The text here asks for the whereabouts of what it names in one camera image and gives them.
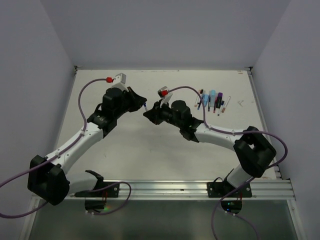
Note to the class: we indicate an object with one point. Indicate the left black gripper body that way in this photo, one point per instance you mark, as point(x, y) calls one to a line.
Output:
point(126, 102)

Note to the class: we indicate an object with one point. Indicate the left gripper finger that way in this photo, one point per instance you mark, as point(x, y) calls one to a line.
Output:
point(133, 106)
point(137, 99)

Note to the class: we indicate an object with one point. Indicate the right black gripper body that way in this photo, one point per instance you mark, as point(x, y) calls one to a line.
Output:
point(166, 113)

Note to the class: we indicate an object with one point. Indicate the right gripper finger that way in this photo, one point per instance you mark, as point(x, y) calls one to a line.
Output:
point(153, 117)
point(156, 107)

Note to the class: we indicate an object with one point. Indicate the light blue correction tape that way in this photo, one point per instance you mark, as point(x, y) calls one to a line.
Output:
point(205, 98)

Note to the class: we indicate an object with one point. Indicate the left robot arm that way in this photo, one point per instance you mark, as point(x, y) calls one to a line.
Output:
point(49, 178)

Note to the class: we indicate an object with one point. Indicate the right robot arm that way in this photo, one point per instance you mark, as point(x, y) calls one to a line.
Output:
point(253, 150)

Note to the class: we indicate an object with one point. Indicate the purple ink gel pen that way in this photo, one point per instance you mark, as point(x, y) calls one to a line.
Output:
point(209, 103)

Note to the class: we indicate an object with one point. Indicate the pink ink gel pen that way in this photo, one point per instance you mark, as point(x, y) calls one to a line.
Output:
point(215, 107)

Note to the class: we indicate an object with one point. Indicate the white slim pen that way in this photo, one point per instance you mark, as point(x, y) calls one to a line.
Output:
point(221, 108)

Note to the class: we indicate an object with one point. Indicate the light blue highlighter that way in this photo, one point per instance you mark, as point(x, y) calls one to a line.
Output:
point(212, 96)

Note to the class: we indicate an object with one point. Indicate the brown capped white marker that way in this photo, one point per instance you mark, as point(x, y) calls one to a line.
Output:
point(226, 104)

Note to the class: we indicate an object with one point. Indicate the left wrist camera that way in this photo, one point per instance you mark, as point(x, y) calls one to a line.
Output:
point(120, 82)

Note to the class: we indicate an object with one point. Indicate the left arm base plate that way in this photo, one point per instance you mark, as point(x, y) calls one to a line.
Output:
point(111, 192)

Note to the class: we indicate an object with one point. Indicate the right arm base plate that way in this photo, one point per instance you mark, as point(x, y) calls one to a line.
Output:
point(218, 189)

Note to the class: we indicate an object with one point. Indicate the aluminium front rail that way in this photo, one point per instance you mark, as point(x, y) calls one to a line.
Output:
point(170, 190)

